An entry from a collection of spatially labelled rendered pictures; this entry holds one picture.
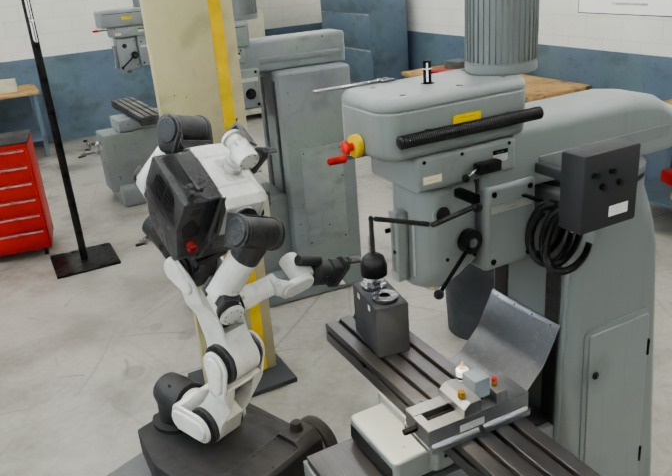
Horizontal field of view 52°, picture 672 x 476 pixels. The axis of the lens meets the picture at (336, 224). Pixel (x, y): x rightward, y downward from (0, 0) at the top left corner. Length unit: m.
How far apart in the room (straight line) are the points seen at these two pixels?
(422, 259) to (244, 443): 1.12
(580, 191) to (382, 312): 0.82
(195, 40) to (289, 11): 8.19
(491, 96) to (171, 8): 1.89
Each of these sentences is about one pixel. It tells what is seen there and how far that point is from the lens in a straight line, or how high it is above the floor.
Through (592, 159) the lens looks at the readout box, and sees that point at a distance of 1.80.
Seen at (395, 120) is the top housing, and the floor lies 1.84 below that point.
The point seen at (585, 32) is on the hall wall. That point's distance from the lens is 7.25.
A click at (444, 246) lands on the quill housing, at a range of 1.92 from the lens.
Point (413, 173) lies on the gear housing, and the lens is 1.78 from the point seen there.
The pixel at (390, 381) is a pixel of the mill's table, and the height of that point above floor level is 0.94.
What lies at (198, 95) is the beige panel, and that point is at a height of 1.64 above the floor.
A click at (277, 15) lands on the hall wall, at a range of 11.45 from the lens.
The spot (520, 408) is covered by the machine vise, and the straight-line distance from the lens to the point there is 2.13.
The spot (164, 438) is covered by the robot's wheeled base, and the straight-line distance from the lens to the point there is 2.80.
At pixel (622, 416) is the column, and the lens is 2.63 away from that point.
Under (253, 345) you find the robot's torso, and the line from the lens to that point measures 2.33.
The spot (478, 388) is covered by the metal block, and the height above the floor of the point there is 1.06.
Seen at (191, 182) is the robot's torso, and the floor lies 1.66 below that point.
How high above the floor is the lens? 2.23
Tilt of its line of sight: 21 degrees down
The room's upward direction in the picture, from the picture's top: 5 degrees counter-clockwise
